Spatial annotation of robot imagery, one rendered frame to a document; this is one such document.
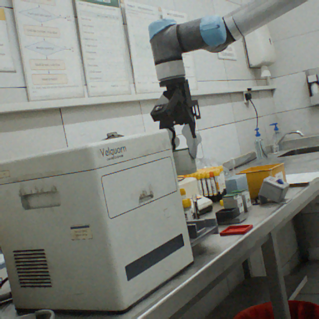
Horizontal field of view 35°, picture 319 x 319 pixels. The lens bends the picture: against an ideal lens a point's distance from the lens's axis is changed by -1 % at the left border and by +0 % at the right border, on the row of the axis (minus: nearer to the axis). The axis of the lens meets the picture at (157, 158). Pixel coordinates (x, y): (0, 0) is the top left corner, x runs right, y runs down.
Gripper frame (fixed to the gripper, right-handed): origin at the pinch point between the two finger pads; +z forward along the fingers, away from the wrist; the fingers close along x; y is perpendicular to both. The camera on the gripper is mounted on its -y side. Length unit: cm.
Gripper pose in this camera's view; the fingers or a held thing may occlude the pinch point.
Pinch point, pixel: (182, 156)
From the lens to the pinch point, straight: 131.8
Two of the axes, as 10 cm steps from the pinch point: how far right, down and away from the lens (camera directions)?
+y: 5.4, -1.5, 8.3
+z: 1.9, 9.8, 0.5
